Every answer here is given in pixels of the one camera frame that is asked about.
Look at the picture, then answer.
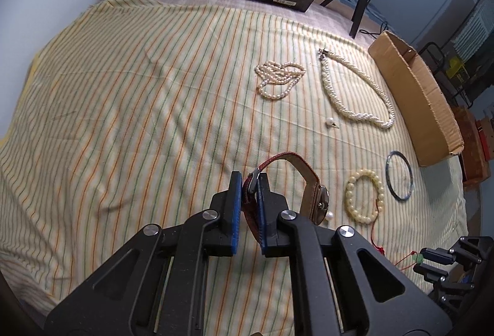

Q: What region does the blue bangle bracelet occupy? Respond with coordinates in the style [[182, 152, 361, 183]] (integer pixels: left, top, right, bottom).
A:
[[386, 150, 415, 202]]

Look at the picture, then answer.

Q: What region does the cream beaded bracelet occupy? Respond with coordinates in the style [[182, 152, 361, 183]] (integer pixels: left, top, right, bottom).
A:
[[344, 168, 386, 223]]

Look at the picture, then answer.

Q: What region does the small pearl strand necklace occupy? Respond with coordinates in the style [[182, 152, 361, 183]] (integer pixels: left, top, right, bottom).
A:
[[253, 60, 308, 101]]

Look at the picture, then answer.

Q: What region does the orange wooden cabinet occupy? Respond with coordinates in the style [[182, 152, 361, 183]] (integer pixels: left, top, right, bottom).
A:
[[452, 106, 493, 189]]

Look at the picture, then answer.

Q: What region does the pearl earring stud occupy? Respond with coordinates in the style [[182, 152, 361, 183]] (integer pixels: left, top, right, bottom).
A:
[[326, 118, 339, 129]]

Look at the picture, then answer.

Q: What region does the brown cardboard box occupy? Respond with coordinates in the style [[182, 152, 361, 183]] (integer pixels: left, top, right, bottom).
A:
[[368, 31, 464, 167]]

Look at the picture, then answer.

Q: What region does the black metal chair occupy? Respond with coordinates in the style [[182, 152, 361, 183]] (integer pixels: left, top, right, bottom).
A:
[[419, 42, 473, 108]]

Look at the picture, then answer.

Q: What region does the twisted pearl rope necklace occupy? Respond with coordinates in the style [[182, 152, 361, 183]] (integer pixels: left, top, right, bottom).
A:
[[316, 48, 397, 130]]

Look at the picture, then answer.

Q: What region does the black power cable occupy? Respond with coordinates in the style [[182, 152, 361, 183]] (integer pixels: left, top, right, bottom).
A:
[[358, 21, 389, 40]]

